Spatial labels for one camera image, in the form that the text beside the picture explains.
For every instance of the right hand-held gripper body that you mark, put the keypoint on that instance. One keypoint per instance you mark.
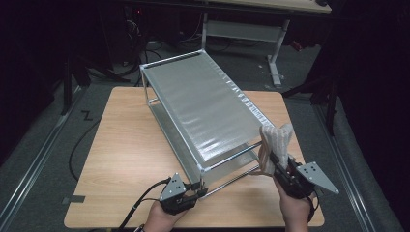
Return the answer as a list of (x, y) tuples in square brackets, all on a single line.
[(309, 180)]

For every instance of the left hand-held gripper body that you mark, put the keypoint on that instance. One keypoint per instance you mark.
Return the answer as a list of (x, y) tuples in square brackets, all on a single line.
[(175, 199)]

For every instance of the striped cloth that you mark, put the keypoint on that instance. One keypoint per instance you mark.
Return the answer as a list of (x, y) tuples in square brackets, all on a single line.
[(277, 141)]

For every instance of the grey two-tier metal shelf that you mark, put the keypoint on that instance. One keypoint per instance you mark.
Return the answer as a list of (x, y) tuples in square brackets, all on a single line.
[(206, 106)]

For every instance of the person's left hand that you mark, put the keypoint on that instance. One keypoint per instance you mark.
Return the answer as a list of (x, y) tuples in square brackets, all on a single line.
[(161, 222)]

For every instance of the person's right hand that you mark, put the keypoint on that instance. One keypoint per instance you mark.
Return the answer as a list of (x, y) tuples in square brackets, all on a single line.
[(296, 212)]

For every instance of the dark wristwatch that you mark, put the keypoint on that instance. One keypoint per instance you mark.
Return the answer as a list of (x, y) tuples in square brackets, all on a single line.
[(139, 228)]

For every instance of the black metal stand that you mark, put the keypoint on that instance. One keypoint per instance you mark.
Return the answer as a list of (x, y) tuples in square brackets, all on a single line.
[(331, 109), (67, 90)]

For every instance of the grey tape piece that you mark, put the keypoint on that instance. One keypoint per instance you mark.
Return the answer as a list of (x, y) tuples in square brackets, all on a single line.
[(73, 199)]

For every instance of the small red object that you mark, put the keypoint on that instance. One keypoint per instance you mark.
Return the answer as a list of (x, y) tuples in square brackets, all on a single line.
[(296, 45)]

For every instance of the white-legged wooden desk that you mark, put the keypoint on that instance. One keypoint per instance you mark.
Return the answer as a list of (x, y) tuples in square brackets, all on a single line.
[(241, 30)]

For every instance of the metal floor rail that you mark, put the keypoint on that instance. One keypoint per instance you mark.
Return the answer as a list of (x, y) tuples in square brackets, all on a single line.
[(345, 167), (35, 164)]

